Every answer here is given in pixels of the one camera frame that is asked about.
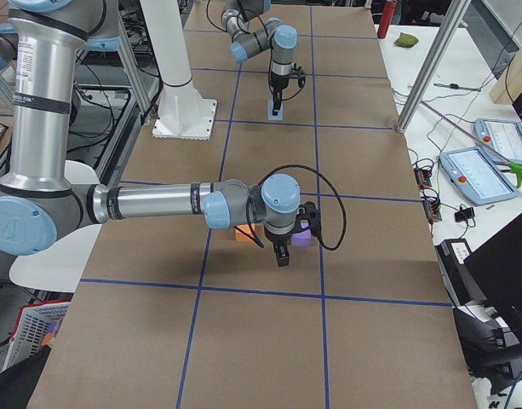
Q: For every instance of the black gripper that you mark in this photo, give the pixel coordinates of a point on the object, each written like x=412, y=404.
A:
x=278, y=239
x=277, y=83

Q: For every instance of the light blue foam block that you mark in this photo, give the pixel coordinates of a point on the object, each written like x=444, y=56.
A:
x=273, y=113

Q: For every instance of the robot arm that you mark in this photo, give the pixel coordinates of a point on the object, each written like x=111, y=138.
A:
x=62, y=171
x=275, y=36

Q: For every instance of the purple foam block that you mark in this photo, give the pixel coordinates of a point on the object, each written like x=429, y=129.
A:
x=302, y=238

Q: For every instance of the orange foam block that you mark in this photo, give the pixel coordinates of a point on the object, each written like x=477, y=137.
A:
x=245, y=233

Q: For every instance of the red bottle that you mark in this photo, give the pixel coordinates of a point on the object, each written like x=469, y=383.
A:
x=386, y=18

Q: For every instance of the black box with label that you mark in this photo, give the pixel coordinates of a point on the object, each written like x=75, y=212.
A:
x=458, y=281

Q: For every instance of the near teach pendant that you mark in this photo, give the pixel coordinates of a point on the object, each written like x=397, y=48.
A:
x=477, y=177

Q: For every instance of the teach pendant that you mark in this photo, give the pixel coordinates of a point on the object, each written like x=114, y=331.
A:
x=503, y=136
x=477, y=177

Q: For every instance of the far teach pendant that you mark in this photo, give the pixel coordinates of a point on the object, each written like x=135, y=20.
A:
x=503, y=136

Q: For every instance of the white plastic basket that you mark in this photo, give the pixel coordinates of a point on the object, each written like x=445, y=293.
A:
x=31, y=326

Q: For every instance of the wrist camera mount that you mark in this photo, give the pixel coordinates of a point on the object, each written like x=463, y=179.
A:
x=310, y=219
x=300, y=76

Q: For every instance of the aluminium frame post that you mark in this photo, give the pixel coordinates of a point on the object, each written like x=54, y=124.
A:
x=446, y=31

